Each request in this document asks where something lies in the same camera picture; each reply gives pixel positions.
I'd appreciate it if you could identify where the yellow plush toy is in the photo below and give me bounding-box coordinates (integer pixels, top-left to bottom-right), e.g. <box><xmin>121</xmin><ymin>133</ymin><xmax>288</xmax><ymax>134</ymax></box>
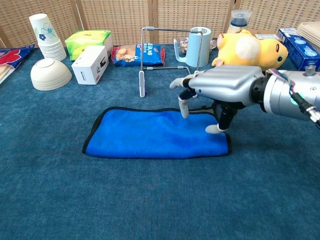
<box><xmin>211</xmin><ymin>29</ymin><xmax>289</xmax><ymax>71</ymax></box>

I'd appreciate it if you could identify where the cream upturned bowl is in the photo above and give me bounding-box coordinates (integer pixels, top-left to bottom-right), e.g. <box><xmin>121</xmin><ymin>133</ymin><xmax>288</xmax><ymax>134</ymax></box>
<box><xmin>30</xmin><ymin>58</ymin><xmax>73</xmax><ymax>91</ymax></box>

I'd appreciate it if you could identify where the rubber gloves package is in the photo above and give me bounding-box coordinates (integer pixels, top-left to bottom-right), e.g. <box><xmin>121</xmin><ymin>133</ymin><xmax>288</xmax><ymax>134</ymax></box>
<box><xmin>0</xmin><ymin>44</ymin><xmax>36</xmax><ymax>85</ymax></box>

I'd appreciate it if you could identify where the blue and grey cloth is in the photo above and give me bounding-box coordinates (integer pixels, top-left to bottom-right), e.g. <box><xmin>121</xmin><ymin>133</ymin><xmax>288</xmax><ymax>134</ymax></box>
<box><xmin>82</xmin><ymin>99</ymin><xmax>233</xmax><ymax>160</ymax></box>

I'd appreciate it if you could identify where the white product box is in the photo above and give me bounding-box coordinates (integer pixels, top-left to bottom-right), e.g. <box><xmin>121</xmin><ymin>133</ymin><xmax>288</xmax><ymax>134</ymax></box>
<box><xmin>71</xmin><ymin>45</ymin><xmax>110</xmax><ymax>86</ymax></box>

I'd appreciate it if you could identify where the beige lidded food container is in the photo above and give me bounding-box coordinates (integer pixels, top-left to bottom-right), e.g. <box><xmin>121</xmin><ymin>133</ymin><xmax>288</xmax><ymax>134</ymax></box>
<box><xmin>296</xmin><ymin>21</ymin><xmax>320</xmax><ymax>41</ymax></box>

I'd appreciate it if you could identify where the stack of paper cups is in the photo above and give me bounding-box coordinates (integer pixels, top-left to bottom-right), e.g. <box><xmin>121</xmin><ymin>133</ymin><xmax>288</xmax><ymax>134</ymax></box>
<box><xmin>28</xmin><ymin>13</ymin><xmax>68</xmax><ymax>62</ymax></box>

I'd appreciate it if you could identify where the brown cardboard box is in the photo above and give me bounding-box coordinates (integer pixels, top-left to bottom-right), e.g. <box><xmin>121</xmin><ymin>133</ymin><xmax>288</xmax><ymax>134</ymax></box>
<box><xmin>246</xmin><ymin>28</ymin><xmax>281</xmax><ymax>41</ymax></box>

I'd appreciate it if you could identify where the metal wire rack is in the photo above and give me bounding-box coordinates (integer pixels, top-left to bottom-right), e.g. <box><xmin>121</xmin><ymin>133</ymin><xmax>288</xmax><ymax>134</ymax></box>
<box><xmin>138</xmin><ymin>26</ymin><xmax>204</xmax><ymax>98</ymax></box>

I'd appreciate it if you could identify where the clear snack packet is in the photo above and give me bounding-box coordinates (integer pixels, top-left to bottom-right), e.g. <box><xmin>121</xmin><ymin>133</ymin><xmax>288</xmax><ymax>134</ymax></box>
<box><xmin>178</xmin><ymin>36</ymin><xmax>218</xmax><ymax>55</ymax></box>

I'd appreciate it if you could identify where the teal table cloth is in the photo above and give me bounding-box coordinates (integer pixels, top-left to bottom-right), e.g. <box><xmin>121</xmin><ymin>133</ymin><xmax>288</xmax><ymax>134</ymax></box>
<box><xmin>0</xmin><ymin>43</ymin><xmax>320</xmax><ymax>240</ymax></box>

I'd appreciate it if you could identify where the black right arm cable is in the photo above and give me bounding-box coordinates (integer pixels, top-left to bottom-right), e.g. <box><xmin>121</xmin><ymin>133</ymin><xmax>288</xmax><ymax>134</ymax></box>
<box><xmin>266</xmin><ymin>68</ymin><xmax>320</xmax><ymax>130</ymax></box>

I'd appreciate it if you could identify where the long blue box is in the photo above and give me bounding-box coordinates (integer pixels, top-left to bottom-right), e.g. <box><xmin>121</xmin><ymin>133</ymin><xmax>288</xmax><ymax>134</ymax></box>
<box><xmin>277</xmin><ymin>27</ymin><xmax>320</xmax><ymax>72</ymax></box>

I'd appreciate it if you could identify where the blue biscuit bag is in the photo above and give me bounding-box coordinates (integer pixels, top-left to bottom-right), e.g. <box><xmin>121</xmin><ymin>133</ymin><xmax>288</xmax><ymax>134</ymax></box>
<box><xmin>111</xmin><ymin>43</ymin><xmax>166</xmax><ymax>68</ymax></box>

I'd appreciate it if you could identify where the light blue pitcher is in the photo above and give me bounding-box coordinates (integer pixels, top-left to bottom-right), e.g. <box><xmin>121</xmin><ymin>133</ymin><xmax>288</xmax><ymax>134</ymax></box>
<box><xmin>173</xmin><ymin>27</ymin><xmax>212</xmax><ymax>68</ymax></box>

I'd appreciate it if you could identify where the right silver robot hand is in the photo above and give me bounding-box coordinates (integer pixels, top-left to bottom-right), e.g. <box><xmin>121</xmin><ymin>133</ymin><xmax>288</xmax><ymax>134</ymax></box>
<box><xmin>169</xmin><ymin>65</ymin><xmax>266</xmax><ymax>135</ymax></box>

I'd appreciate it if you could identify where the clear jar with blue lid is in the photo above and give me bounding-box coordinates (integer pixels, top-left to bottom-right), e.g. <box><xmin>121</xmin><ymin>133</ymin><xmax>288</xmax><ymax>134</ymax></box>
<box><xmin>226</xmin><ymin>9</ymin><xmax>253</xmax><ymax>35</ymax></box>

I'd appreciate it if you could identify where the woven wooden folding screen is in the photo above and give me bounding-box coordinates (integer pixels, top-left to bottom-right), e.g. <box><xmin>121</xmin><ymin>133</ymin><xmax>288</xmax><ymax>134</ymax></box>
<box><xmin>0</xmin><ymin>0</ymin><xmax>320</xmax><ymax>49</ymax></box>

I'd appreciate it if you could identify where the green tissue box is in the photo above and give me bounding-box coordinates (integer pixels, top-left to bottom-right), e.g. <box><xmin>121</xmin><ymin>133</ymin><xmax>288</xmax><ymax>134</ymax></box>
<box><xmin>64</xmin><ymin>29</ymin><xmax>113</xmax><ymax>62</ymax></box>

